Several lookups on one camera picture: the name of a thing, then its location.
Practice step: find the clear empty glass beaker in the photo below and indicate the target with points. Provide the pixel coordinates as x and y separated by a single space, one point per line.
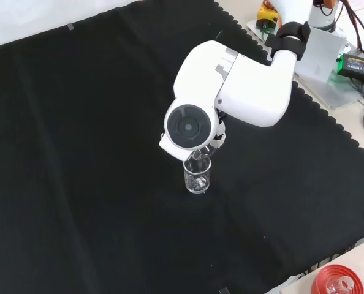
197 180

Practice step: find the yellow stop button box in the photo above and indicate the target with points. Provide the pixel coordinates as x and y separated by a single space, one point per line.
266 15

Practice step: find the small clear glass piece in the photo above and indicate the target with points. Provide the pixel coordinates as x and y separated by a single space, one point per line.
341 286

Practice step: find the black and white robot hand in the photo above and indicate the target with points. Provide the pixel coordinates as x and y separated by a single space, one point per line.
221 133

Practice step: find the grey metal base plate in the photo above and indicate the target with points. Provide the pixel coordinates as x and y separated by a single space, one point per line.
338 92

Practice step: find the black bench cloth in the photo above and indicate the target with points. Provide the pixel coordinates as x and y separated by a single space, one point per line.
93 153

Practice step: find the black power supply box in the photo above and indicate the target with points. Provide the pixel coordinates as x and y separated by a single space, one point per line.
358 65

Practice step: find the grey tape strip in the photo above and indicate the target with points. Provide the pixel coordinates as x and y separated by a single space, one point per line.
225 290
70 27

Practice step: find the red ribbed round funnel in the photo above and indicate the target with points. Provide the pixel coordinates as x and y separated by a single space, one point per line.
323 281

